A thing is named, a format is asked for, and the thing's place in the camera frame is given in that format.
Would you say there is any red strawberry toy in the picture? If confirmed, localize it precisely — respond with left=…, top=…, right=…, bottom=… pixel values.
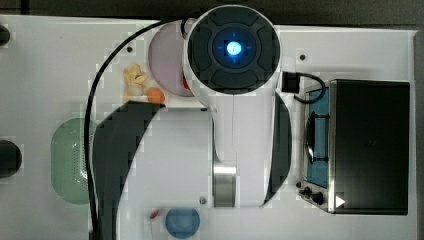
left=150, top=210, right=159, bottom=219

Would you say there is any black round mount upper left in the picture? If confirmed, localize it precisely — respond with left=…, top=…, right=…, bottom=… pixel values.
left=0, top=25, right=10, bottom=46

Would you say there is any black toaster oven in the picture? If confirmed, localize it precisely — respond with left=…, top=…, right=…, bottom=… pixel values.
left=297, top=79, right=410, bottom=215

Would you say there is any blue oven door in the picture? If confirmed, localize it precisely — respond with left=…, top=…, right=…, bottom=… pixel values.
left=305, top=90, right=330, bottom=188

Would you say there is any green perforated basket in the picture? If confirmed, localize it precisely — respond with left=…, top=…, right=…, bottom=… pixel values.
left=50, top=118, right=89, bottom=205

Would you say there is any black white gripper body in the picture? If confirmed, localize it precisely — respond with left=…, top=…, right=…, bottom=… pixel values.
left=281, top=72, right=300, bottom=93

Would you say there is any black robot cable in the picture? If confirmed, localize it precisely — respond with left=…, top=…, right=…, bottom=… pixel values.
left=83, top=18, right=188, bottom=240

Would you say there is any black round mount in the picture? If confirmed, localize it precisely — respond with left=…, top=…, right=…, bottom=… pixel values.
left=0, top=140, right=22, bottom=178
left=0, top=25, right=10, bottom=46

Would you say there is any orange ball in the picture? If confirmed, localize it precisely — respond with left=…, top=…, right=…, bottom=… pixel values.
left=147, top=88, right=165, bottom=104

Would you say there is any yellow plush toy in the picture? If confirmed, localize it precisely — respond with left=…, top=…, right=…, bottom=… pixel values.
left=123, top=64, right=148, bottom=102

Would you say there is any red ketchup bottle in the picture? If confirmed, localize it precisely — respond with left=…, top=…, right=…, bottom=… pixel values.
left=182, top=76, right=190, bottom=90

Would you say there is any blue bowl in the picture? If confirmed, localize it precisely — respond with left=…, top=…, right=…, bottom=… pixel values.
left=165, top=208, right=200, bottom=239

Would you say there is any black round mount lower left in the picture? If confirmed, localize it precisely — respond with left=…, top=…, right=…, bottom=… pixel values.
left=0, top=140, right=22, bottom=178

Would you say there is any grey round plate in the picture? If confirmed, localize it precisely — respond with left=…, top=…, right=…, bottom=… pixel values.
left=148, top=20, right=193, bottom=97

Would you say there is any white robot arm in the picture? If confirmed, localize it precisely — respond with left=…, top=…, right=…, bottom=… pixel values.
left=93, top=5, right=292, bottom=240

